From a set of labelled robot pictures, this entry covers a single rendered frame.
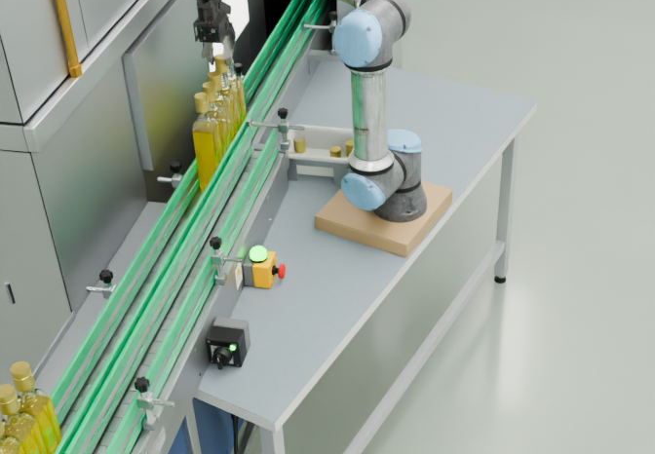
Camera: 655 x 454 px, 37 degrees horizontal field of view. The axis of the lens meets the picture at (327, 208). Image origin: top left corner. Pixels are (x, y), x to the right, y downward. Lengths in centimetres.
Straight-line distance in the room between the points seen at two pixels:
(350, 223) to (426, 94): 82
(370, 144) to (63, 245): 77
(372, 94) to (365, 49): 14
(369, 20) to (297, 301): 73
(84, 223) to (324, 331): 63
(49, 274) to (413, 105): 147
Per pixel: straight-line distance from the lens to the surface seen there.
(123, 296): 234
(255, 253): 252
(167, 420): 216
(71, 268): 234
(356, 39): 229
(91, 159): 237
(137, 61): 251
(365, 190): 249
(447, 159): 303
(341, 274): 259
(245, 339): 235
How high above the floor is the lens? 240
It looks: 36 degrees down
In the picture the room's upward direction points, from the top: 3 degrees counter-clockwise
